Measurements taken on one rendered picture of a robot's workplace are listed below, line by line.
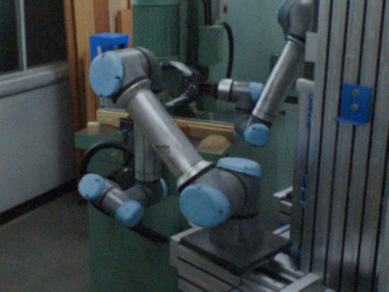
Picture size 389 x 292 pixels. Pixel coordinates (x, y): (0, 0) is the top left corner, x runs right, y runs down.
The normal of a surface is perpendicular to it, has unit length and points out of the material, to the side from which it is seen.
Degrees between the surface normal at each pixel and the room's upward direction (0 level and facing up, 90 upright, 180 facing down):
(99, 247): 90
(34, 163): 90
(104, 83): 85
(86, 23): 87
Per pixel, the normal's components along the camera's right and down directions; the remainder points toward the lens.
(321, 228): -0.75, 0.18
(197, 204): -0.52, 0.31
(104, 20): 0.84, 0.09
